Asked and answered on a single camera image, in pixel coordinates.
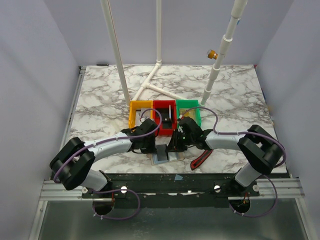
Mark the red black utility knife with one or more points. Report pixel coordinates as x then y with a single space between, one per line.
196 163

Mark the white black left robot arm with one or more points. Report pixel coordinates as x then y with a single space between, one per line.
72 166

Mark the orange knob on pipe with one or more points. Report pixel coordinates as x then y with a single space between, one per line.
211 54

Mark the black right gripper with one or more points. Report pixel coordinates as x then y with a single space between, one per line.
175 144

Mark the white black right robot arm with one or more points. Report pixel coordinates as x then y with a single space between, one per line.
261 150

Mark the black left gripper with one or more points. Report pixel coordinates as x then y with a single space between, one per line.
152 149

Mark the white PVC pipe frame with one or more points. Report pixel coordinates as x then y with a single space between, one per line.
235 17

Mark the red plastic bin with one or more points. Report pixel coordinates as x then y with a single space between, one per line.
157 104

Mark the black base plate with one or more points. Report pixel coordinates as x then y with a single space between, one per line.
168 190

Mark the green plastic bin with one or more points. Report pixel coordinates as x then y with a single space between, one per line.
188 104

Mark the black VIP card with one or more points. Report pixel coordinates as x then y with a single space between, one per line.
166 122

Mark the yellow plastic bin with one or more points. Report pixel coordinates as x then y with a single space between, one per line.
135 110

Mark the gold card in green bin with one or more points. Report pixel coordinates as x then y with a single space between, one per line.
185 112

